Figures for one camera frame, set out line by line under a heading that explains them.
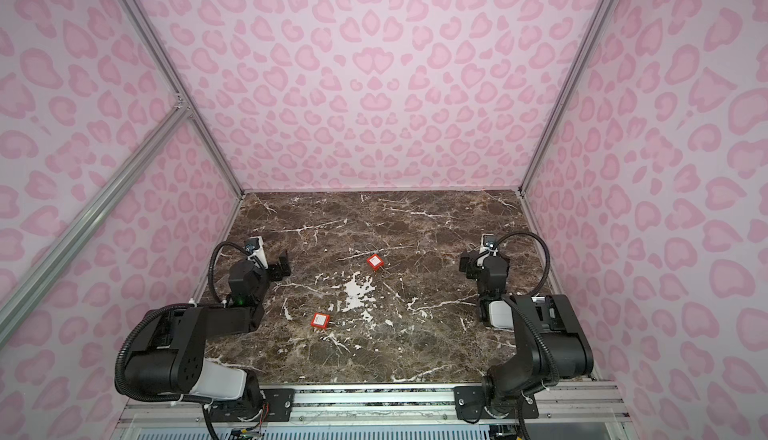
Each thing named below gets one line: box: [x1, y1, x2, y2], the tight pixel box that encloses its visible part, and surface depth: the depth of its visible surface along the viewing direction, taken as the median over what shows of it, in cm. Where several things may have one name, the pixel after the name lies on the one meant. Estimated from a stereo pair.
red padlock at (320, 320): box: [310, 312, 331, 329], surface depth 87 cm
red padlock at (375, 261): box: [366, 254, 384, 271], surface depth 100 cm
